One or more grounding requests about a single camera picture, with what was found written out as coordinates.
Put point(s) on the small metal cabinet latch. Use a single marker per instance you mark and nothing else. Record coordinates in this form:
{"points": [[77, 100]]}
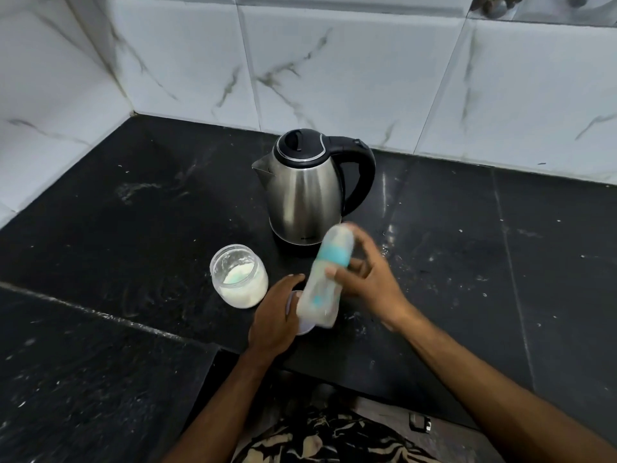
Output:
{"points": [[420, 422]]}

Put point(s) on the dark metal wall fixture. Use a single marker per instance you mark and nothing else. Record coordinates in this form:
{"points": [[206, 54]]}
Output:
{"points": [[496, 4]]}

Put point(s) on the white round jar lid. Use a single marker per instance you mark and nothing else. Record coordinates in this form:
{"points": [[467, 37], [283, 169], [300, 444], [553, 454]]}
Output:
{"points": [[302, 328]]}

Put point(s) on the person's left hand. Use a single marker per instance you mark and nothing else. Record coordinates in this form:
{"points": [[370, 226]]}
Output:
{"points": [[272, 323]]}

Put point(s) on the glass jar with white powder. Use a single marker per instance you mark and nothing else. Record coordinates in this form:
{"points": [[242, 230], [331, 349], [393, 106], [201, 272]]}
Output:
{"points": [[239, 284]]}

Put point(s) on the stainless steel electric kettle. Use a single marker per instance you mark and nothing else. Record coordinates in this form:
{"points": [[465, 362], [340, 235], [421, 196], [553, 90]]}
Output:
{"points": [[301, 197]]}

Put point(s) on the person's right thumb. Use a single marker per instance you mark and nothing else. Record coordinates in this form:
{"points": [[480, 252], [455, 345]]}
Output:
{"points": [[342, 276]]}

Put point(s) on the person's left forearm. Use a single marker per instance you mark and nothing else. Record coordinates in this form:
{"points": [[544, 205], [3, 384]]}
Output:
{"points": [[217, 409]]}

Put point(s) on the person's right forearm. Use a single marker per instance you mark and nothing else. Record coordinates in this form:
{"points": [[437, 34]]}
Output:
{"points": [[482, 380]]}

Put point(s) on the patterned black and beige trousers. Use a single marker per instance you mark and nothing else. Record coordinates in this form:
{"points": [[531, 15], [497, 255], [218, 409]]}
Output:
{"points": [[328, 438]]}

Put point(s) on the person's right hand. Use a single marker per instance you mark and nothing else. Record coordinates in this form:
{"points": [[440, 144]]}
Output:
{"points": [[381, 289]]}

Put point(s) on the person's left fingers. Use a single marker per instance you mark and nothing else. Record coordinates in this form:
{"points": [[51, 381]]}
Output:
{"points": [[288, 283]]}

